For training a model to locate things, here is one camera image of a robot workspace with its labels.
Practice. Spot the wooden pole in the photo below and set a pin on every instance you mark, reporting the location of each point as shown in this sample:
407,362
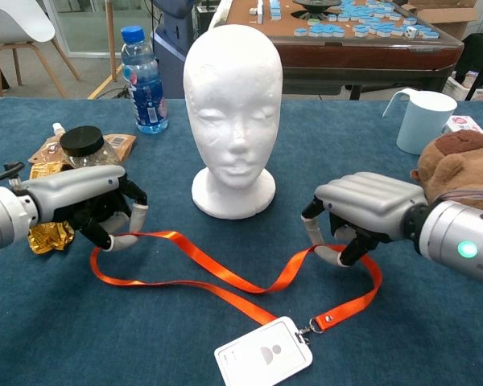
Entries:
110,40

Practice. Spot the blue capped water bottle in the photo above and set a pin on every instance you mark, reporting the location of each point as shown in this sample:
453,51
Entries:
145,92

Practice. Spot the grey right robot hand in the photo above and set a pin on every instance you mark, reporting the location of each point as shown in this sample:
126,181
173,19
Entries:
370,193

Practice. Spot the white dotted mahjong tile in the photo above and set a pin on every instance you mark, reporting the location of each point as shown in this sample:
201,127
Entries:
412,33

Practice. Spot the black round table dial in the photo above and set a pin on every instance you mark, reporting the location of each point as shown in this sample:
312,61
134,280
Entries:
316,5

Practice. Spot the white foam mannequin head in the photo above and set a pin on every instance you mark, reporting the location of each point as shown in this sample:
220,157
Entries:
233,100

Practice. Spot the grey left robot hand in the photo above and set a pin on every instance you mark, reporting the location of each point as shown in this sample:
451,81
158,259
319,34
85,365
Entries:
76,185

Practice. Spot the white printed box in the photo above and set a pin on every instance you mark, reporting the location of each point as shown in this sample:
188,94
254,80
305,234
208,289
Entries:
455,88

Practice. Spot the brown capybara plush toy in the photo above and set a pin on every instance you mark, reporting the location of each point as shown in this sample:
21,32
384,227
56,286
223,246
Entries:
459,161

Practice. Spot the white chair with wooden legs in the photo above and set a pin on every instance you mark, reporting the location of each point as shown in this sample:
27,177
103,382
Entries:
12,20

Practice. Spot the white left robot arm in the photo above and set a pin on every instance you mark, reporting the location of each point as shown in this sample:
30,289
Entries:
4,217

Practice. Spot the cardboard box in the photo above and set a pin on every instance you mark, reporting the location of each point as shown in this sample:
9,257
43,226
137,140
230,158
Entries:
447,16

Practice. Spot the blue table cloth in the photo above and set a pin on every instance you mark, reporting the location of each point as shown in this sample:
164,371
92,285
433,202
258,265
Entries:
346,313

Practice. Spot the brown mahjong table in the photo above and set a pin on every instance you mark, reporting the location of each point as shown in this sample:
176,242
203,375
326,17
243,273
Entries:
346,56

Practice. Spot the white upright mahjong tile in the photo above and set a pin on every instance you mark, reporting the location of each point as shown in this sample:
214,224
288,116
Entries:
260,14

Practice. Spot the blue mahjong tile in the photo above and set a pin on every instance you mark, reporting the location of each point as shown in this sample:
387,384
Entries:
301,32
430,34

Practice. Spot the blue machine housing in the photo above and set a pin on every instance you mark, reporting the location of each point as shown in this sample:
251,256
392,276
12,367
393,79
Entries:
173,48

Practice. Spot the glass jar with black lid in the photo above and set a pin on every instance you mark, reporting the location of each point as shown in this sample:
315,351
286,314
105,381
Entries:
82,140

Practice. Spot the brown spout pouch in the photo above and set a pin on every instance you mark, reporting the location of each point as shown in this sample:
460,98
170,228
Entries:
120,142

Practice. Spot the gold foil snack package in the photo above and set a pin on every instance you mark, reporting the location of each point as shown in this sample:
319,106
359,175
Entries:
50,237

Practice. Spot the white toothpaste box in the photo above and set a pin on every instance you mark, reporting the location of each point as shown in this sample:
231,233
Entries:
463,122

